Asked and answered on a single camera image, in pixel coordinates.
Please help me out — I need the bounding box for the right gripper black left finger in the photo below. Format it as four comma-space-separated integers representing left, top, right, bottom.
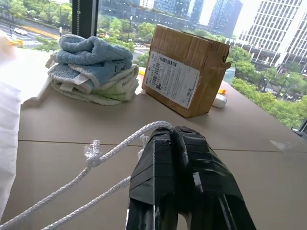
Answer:
125, 128, 192, 230

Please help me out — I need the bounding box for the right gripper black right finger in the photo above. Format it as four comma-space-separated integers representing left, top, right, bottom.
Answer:
174, 126, 258, 230

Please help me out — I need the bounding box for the white braided drawstring cord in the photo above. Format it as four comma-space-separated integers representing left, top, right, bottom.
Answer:
0, 120, 174, 230

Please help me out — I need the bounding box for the light green terry towel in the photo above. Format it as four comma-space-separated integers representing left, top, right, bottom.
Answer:
87, 85, 138, 106

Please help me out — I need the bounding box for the white terry towel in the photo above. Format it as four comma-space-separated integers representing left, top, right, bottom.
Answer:
49, 64, 140, 98

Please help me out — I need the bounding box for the light blue terry towel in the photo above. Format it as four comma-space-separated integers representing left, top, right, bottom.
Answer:
47, 34, 134, 94

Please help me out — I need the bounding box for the small white oblong object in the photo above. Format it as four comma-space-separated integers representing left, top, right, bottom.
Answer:
213, 94, 227, 109

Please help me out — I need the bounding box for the dark device corner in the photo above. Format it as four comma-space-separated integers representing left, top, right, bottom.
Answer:
290, 119, 307, 138

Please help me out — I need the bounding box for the brown cardboard shipping box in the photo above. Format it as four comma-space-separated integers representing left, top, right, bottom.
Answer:
141, 23, 232, 118

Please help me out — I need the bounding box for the white fabric bag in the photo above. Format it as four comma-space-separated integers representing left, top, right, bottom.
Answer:
0, 30, 23, 219

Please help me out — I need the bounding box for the black window frame post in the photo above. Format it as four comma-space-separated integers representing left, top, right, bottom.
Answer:
71, 0, 99, 38

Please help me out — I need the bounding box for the white bead blind chain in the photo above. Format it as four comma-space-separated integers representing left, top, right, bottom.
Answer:
76, 0, 82, 35

